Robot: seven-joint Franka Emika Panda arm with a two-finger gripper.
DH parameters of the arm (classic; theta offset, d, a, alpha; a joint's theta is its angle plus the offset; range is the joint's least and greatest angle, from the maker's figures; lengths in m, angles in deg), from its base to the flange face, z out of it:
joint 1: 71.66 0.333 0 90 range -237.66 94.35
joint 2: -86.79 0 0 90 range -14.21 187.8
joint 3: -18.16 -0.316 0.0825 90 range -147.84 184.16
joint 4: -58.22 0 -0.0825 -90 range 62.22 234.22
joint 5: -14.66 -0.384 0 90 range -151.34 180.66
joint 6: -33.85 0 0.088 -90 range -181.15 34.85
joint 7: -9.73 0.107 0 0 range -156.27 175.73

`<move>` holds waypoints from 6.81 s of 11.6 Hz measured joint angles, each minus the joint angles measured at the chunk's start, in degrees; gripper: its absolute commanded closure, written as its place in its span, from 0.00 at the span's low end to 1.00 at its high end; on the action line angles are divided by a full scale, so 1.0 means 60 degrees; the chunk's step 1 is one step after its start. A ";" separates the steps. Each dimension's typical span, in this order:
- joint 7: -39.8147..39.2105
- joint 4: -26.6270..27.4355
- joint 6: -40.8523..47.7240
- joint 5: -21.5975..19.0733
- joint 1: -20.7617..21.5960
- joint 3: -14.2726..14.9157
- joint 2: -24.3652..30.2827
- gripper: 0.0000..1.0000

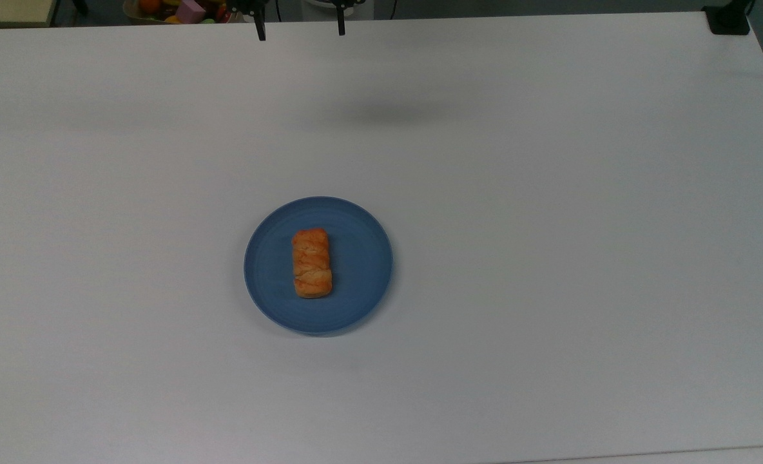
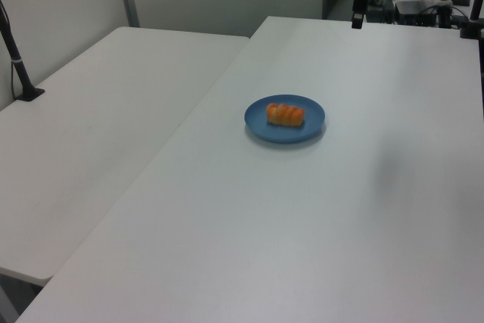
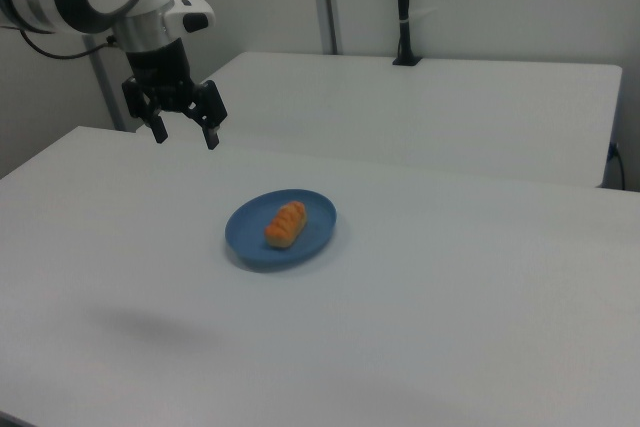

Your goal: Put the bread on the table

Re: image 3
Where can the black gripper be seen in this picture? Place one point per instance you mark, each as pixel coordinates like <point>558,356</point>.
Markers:
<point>160,74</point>

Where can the orange-brown bread roll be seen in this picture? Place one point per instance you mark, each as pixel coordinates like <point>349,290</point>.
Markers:
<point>285,224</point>

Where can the blue round plate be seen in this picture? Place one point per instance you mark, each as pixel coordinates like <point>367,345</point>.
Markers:
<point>245,237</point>

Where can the white laminate table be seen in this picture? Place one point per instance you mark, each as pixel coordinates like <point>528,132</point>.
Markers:
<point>450,107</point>

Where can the thin grey metal wall post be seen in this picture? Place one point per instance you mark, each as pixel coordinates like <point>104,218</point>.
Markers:
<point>107,92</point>

